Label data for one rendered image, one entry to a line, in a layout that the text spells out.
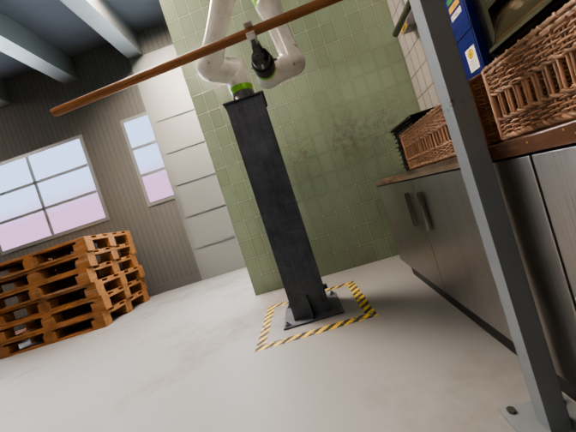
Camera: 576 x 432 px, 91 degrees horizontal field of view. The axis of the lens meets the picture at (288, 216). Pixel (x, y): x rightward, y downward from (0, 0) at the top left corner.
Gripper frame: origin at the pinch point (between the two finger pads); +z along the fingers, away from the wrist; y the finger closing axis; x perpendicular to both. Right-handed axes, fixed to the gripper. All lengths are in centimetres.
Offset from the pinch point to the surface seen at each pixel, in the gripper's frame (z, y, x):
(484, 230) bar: 40, 77, -34
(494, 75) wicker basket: 39, 49, -45
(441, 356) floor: 9, 120, -26
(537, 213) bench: 46, 75, -40
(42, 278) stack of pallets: -167, 53, 293
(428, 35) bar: 41, 38, -34
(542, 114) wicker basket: 47, 59, -44
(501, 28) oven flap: -26, 19, -94
